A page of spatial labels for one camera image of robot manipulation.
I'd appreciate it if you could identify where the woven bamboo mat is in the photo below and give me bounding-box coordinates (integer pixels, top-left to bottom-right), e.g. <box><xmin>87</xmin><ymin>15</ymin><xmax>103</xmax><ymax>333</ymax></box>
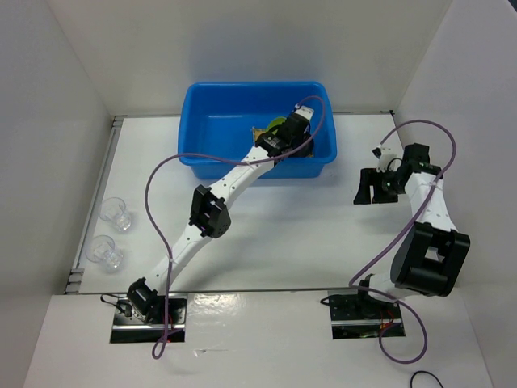
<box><xmin>250</xmin><ymin>125</ymin><xmax>315</xmax><ymax>159</ymax></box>

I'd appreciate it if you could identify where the black cable loop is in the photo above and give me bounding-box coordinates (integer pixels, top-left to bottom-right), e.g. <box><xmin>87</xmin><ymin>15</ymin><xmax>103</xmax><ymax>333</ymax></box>
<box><xmin>410</xmin><ymin>369</ymin><xmax>446</xmax><ymax>388</ymax></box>

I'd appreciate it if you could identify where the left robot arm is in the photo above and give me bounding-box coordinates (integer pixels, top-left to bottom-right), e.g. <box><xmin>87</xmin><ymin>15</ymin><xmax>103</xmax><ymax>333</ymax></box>
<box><xmin>127</xmin><ymin>105</ymin><xmax>313</xmax><ymax>325</ymax></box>

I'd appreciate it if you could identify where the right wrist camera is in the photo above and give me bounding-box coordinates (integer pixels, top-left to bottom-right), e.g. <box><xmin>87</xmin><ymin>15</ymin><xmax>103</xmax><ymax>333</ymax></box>
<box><xmin>372</xmin><ymin>145</ymin><xmax>398</xmax><ymax>173</ymax></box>

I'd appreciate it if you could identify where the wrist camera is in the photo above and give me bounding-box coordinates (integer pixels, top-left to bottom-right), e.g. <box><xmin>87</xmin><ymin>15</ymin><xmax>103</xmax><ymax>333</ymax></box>
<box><xmin>294</xmin><ymin>105</ymin><xmax>314</xmax><ymax>121</ymax></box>
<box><xmin>372</xmin><ymin>145</ymin><xmax>398</xmax><ymax>173</ymax></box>

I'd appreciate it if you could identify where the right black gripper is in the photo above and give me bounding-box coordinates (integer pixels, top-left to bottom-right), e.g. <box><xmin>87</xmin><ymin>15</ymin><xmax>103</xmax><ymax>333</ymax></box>
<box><xmin>353</xmin><ymin>167</ymin><xmax>406</xmax><ymax>205</ymax></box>

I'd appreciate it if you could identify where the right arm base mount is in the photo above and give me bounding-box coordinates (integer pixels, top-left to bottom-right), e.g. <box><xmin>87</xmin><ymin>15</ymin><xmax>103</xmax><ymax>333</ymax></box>
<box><xmin>320</xmin><ymin>290</ymin><xmax>406</xmax><ymax>340</ymax></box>

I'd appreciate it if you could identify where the black plate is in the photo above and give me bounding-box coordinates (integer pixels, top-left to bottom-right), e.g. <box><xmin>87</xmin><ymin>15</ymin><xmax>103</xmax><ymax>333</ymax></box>
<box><xmin>281</xmin><ymin>133</ymin><xmax>314</xmax><ymax>158</ymax></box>

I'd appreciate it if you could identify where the green plastic plate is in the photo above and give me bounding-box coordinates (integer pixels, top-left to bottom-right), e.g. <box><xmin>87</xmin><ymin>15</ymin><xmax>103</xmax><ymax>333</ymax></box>
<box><xmin>266</xmin><ymin>116</ymin><xmax>286</xmax><ymax>131</ymax></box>

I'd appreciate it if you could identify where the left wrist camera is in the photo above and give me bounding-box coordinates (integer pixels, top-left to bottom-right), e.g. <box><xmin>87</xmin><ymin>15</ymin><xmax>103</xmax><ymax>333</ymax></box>
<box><xmin>294</xmin><ymin>105</ymin><xmax>314</xmax><ymax>121</ymax></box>

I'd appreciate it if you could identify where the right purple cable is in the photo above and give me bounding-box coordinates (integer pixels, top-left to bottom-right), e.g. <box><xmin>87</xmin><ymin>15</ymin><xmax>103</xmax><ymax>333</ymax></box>
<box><xmin>347</xmin><ymin>119</ymin><xmax>459</xmax><ymax>364</ymax></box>

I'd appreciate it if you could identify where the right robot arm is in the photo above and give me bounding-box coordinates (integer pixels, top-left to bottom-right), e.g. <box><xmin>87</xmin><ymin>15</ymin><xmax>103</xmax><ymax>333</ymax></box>
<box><xmin>353</xmin><ymin>143</ymin><xmax>470</xmax><ymax>318</ymax></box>

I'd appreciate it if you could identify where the blue plastic bin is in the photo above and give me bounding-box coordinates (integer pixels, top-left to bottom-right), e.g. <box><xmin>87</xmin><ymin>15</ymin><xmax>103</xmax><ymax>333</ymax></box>
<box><xmin>177</xmin><ymin>81</ymin><xmax>338</xmax><ymax>180</ymax></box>

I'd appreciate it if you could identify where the clear glass cup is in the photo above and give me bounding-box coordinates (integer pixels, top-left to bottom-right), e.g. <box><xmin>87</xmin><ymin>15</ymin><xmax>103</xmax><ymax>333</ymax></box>
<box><xmin>86</xmin><ymin>235</ymin><xmax>124</xmax><ymax>272</ymax></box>
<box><xmin>99</xmin><ymin>197</ymin><xmax>132</xmax><ymax>232</ymax></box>

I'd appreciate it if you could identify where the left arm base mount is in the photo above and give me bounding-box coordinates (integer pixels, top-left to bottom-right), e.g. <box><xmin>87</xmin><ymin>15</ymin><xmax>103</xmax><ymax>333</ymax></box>
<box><xmin>99</xmin><ymin>293</ymin><xmax>187</xmax><ymax>344</ymax></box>

